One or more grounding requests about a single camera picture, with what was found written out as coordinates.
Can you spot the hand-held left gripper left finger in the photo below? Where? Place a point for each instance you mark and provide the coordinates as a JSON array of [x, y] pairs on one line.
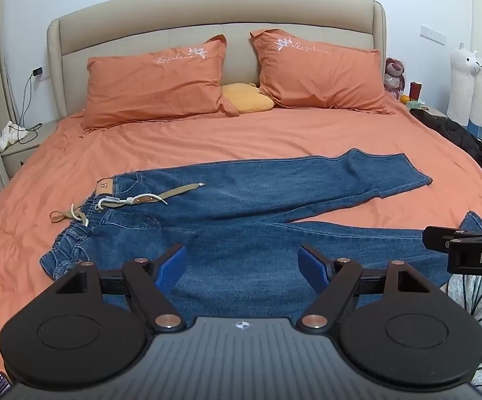
[[170, 270]]

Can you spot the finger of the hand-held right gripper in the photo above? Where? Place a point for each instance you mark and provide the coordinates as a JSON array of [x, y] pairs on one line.
[[449, 233]]

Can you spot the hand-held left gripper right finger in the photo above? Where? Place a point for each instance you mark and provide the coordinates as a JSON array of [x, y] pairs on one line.
[[312, 267]]

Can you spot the blue denim pants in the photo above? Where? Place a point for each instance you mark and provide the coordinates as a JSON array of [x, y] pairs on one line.
[[266, 191]]

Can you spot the khaki fabric belt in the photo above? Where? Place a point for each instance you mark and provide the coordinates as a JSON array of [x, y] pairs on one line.
[[174, 191]]

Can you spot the black jacket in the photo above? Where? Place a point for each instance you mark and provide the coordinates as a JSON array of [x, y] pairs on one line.
[[453, 131]]

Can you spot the beige nightstand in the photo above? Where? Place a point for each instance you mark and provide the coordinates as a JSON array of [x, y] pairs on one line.
[[20, 157], [434, 111]]

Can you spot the green box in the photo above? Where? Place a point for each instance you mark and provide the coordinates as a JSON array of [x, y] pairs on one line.
[[415, 104]]

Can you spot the orange fruit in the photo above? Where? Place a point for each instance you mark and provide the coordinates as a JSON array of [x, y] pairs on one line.
[[404, 99]]

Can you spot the bed with orange sheet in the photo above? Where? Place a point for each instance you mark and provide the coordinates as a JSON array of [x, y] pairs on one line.
[[224, 137]]

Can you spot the dark red cup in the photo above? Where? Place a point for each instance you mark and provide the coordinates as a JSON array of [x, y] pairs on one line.
[[415, 90]]

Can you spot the pink plush bear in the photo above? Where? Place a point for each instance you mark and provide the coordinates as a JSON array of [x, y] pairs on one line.
[[394, 76]]

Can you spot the yellow cushion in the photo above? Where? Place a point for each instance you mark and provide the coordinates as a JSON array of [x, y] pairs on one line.
[[247, 99]]

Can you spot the orange embroidered pillow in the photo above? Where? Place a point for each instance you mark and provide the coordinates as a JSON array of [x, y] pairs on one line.
[[320, 75], [153, 87]]

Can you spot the white crumpled cloth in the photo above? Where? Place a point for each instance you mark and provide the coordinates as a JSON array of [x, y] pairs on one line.
[[10, 135]]

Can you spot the beige padded headboard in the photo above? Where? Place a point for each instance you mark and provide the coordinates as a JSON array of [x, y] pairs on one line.
[[224, 8]]

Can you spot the white wall switch plate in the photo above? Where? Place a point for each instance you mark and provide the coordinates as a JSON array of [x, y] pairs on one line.
[[432, 34]]

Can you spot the black wall charger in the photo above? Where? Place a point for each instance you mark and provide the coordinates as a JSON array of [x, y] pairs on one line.
[[37, 72]]

